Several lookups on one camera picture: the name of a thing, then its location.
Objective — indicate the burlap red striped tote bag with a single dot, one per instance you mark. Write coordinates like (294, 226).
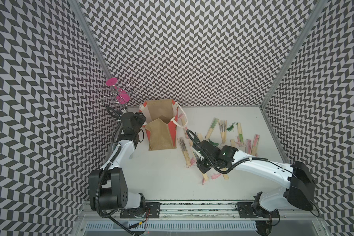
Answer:
(162, 123)

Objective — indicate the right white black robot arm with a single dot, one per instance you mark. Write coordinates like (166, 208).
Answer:
(296, 184)

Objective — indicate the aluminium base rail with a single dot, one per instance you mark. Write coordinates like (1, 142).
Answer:
(216, 218)

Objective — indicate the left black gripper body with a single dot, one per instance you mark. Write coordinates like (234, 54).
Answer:
(140, 120)

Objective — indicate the chrome stand with pink cups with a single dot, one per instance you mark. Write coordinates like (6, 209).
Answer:
(113, 95)

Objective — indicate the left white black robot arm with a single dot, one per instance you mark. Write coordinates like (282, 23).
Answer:
(108, 190)

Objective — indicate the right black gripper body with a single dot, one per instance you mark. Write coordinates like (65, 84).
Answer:
(203, 166)

